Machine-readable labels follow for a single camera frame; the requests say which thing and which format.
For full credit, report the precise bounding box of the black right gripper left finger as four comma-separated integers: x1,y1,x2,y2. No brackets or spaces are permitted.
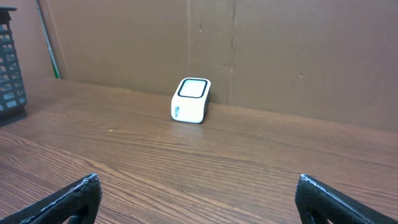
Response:
1,173,102,224

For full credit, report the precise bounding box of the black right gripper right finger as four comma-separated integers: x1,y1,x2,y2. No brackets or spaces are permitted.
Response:
295,174,397,224

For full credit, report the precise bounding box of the white barcode scanner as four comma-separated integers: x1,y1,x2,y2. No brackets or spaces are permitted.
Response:
170,77,211,124

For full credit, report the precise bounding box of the grey plastic shopping basket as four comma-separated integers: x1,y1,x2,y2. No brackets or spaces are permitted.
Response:
1,6,27,126

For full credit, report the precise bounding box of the green tipped white rod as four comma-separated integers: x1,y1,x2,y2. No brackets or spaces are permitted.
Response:
35,0,61,79

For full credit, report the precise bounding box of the brown cardboard backdrop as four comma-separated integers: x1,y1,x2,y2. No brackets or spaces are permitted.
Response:
2,0,397,130

